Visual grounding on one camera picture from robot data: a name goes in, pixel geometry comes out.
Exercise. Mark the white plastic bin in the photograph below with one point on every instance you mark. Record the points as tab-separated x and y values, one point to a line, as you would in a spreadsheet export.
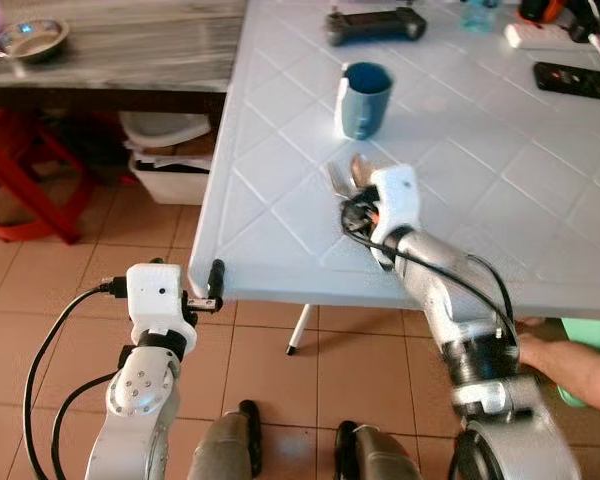
170	165

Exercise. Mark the orange and black device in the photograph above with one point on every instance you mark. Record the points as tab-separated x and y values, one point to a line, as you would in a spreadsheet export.
545	10

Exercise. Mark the robot leg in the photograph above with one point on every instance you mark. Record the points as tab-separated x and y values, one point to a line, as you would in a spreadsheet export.
225	445
375	455

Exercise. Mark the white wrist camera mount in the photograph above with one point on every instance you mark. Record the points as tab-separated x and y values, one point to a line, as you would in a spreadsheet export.
397	200
158	295

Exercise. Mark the white power strip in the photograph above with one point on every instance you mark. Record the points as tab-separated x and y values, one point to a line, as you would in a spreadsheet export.
535	37

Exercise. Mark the grey wood-grain table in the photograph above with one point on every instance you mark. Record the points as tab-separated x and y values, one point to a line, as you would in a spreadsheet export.
130	50

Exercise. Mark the teal plastic bottle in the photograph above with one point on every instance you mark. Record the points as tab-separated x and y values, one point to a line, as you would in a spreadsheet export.
479	14

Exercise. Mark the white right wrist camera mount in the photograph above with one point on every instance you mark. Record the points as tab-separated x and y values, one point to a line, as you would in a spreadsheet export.
397	200

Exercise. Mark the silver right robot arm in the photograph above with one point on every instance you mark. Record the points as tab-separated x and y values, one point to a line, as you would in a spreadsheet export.
460	310

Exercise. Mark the black handheld controller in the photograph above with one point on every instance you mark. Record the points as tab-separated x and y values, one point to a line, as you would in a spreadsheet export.
375	27

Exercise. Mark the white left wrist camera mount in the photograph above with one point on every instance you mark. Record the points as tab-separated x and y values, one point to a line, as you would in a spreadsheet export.
158	295

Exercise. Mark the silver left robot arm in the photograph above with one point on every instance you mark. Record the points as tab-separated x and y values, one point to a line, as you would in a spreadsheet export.
140	400

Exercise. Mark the white table leg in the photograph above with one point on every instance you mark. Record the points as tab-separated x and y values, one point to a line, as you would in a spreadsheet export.
299	330

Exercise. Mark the red plastic stool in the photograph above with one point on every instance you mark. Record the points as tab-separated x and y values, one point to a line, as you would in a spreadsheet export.
30	175

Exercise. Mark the robot right leg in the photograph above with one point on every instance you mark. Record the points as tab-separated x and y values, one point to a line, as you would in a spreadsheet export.
375	455

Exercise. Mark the blue mug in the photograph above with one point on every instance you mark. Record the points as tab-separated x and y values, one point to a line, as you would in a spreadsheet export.
366	105

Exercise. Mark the person's hand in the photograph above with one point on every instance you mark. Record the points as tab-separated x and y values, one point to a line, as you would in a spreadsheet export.
540	355

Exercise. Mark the metal bowl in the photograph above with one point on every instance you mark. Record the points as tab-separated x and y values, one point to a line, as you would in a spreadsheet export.
32	40

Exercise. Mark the robot left leg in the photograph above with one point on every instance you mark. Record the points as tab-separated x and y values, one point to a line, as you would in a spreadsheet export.
225	445

